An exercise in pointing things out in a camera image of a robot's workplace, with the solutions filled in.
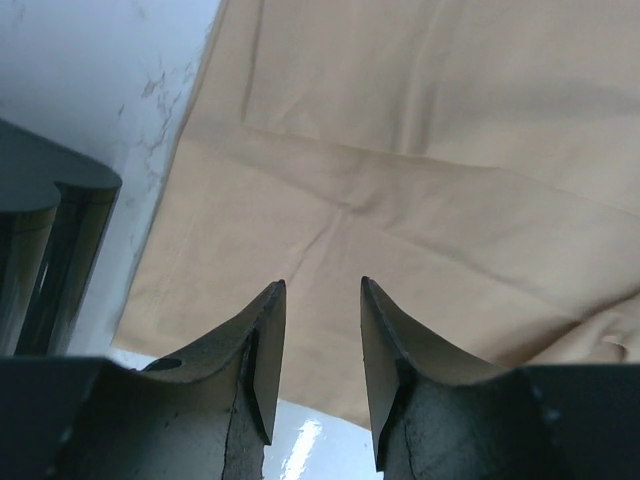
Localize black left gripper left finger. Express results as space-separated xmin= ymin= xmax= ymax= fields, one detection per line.
xmin=1 ymin=281 xmax=286 ymax=479

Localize beige t shirt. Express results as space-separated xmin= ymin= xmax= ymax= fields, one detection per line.
xmin=116 ymin=1 xmax=639 ymax=425

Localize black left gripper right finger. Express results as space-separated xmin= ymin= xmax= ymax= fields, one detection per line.
xmin=360 ymin=277 xmax=639 ymax=479

